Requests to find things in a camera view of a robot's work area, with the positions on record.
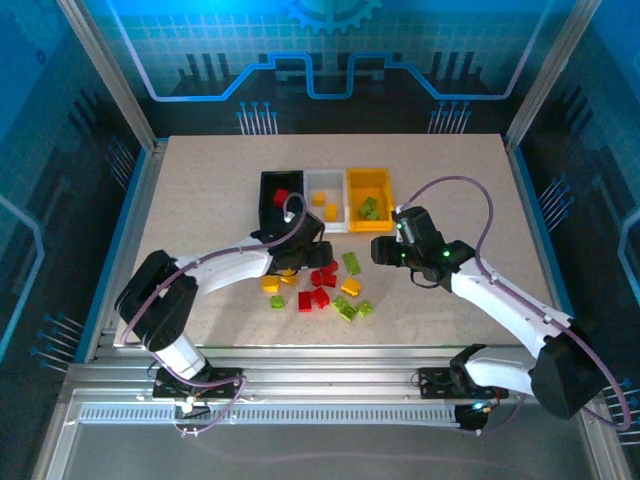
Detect aluminium table side rail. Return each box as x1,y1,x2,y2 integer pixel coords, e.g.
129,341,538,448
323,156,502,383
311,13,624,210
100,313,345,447
82,138,170,365

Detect aluminium frame post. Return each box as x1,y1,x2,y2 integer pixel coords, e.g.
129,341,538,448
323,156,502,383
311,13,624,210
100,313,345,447
503,0,604,154
55,0,159,154

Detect black controller box with light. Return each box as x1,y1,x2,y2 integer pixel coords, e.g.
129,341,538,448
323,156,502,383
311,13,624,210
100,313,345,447
453,402,489,434

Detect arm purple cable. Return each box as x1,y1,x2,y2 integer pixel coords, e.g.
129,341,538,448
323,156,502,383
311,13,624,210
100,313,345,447
397,174,632,436
119,192,309,439

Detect white plastic bin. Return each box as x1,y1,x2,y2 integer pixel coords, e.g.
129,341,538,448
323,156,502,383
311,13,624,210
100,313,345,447
303,168,350,235

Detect black plastic bin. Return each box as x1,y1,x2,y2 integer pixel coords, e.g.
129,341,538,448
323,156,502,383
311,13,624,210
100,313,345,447
258,169,306,235

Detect aluminium frame beam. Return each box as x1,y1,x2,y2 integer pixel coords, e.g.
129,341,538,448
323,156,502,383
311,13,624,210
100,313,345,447
64,344,601,401

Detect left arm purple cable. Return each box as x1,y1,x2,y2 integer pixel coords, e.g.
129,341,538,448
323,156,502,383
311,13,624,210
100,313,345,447
119,192,309,439

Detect slotted grey cable duct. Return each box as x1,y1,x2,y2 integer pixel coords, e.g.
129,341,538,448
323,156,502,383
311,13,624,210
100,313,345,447
79,405,459,425

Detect yellow plastic bin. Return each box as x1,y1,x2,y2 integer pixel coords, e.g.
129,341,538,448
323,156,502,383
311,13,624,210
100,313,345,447
345,167,396,234

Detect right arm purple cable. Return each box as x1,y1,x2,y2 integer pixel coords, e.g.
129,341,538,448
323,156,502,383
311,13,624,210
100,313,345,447
397,174,632,436

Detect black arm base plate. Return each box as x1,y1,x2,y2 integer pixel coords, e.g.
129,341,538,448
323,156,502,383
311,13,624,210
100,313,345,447
416,366,510,401
151,366,245,401

